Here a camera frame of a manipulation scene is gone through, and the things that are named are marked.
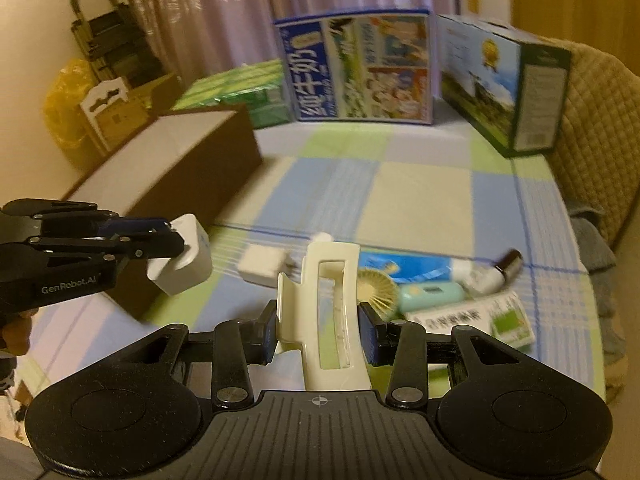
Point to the left human hand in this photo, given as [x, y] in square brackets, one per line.
[15, 333]

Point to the small white adapter block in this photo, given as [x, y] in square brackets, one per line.
[261, 265]

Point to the white charger cube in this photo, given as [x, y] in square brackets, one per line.
[192, 267]

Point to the green white medicine box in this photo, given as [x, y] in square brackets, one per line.
[501, 316]

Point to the plaid blue green tablecloth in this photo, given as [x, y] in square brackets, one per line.
[439, 190]

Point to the small dark spray bottle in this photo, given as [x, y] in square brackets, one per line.
[488, 280]

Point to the blue tube white cap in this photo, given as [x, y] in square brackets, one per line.
[404, 269]

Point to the open cardboard carton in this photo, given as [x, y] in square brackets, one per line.
[152, 99]

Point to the yellow plastic bag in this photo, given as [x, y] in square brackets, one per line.
[66, 121]

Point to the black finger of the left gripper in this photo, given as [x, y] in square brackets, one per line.
[68, 219]
[115, 249]

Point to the grey cloth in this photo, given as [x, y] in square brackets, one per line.
[600, 262]

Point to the light blue handheld fan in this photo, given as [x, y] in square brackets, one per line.
[389, 299]

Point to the cream plastic hair claw clip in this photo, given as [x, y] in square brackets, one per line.
[318, 317]

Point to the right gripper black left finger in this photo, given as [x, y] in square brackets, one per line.
[237, 344]

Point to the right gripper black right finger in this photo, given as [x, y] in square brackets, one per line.
[402, 347]

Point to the green white milk carton box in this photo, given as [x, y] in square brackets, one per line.
[510, 85]

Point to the white carved chair back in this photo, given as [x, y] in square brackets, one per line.
[109, 113]

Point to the blue milk carton box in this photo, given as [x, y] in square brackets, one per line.
[370, 65]

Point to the brown cardboard storage box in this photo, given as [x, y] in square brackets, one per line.
[183, 162]

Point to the green tissue pack bundle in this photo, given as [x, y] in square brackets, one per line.
[261, 87]

